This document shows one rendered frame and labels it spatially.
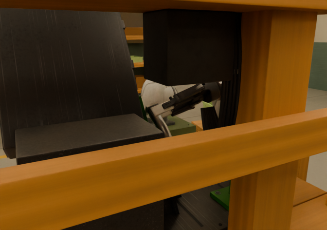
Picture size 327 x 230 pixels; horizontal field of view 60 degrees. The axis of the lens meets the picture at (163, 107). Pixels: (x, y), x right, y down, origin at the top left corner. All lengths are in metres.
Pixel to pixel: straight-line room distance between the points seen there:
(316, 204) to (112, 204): 0.84
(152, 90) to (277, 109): 1.03
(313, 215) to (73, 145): 0.81
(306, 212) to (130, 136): 0.70
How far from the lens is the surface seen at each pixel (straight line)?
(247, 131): 0.56
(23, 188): 0.42
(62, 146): 0.59
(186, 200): 1.03
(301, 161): 2.00
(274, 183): 0.75
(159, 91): 1.61
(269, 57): 0.63
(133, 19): 6.93
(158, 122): 0.84
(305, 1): 0.63
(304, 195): 1.21
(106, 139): 0.61
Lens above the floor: 1.45
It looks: 14 degrees down
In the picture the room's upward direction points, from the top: straight up
